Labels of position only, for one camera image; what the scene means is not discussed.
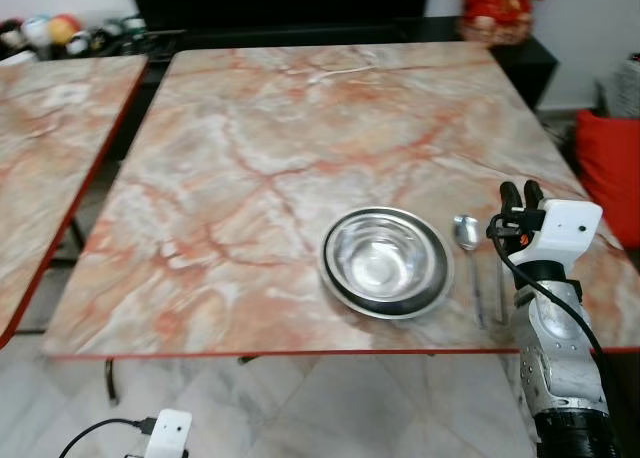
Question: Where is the stainless steel spoon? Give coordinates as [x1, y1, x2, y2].
[453, 214, 490, 329]

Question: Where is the red cushion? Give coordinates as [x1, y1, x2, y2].
[575, 109, 640, 252]

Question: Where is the stainless steel bowl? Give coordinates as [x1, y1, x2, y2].
[318, 206, 455, 321]

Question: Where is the grey woven basket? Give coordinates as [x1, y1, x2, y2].
[598, 58, 640, 119]

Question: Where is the red doll figurine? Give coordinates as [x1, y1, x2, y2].
[458, 0, 548, 46]

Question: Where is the black metal table leg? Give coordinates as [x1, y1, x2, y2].
[100, 357, 122, 405]
[48, 216, 88, 271]

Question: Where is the orange yellow round ornament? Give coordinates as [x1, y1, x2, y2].
[48, 13, 82, 45]

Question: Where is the white blue round ornament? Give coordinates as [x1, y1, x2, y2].
[21, 15, 52, 47]

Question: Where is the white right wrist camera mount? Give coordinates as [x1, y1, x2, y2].
[514, 200, 605, 271]

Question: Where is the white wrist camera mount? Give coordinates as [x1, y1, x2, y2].
[514, 200, 605, 271]
[144, 409, 194, 458]

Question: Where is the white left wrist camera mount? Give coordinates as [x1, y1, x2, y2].
[144, 409, 194, 458]

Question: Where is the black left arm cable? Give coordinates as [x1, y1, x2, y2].
[57, 416, 157, 458]

